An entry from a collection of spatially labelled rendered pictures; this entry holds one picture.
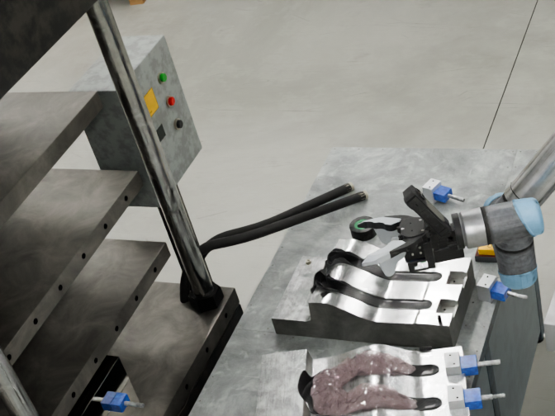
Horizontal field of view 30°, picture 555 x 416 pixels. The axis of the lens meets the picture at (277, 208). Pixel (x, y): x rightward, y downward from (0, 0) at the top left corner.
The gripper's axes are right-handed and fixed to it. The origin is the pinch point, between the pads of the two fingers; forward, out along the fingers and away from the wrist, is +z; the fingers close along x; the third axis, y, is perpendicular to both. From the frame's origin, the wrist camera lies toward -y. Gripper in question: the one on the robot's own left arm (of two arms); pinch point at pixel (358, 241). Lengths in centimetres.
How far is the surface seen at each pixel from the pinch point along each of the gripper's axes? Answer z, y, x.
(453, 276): -19, 51, 59
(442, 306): -14, 53, 49
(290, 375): 26, 51, 29
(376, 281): 2, 49, 60
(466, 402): -15, 57, 15
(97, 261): 77, 32, 72
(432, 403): -7, 59, 19
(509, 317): -34, 88, 87
